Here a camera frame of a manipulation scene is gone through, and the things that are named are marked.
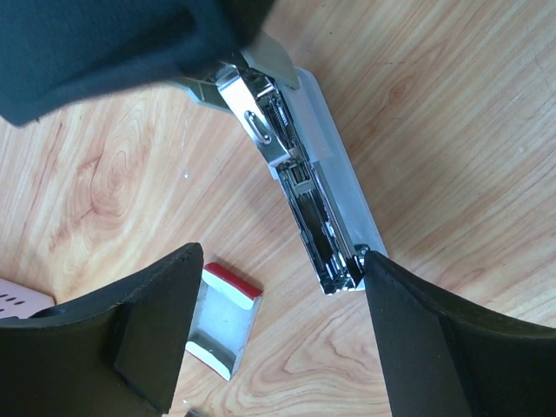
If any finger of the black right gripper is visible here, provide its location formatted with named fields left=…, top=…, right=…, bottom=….
left=1, top=0, right=274, bottom=126

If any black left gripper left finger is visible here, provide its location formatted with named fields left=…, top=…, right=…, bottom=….
left=1, top=243, right=203, bottom=416

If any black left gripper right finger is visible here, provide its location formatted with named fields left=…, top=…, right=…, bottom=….
left=364, top=252, right=555, bottom=416

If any grey white stapler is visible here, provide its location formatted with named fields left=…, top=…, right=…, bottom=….
left=175, top=34, right=387, bottom=295

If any pink plastic basket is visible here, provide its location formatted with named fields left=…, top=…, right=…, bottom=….
left=0, top=278, right=55, bottom=319

